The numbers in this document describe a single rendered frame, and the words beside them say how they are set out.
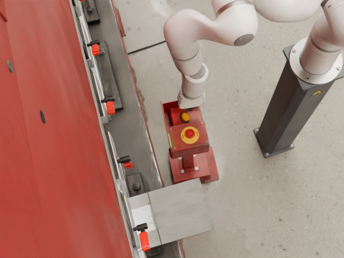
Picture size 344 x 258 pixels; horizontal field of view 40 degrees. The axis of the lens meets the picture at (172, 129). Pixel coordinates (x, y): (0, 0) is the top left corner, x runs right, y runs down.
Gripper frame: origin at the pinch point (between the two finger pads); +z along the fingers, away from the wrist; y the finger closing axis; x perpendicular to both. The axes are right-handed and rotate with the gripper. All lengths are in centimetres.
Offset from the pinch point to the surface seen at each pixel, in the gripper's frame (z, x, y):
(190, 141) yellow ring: 6.6, -12.3, -1.7
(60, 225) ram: -117, -55, -36
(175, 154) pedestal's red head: 12.1, -15.1, -8.3
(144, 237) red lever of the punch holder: -43, -51, -27
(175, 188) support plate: -14.4, -33.9, -13.1
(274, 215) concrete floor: 81, -40, 44
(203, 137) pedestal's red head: 6.2, -11.9, 3.8
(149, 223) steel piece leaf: -14, -44, -24
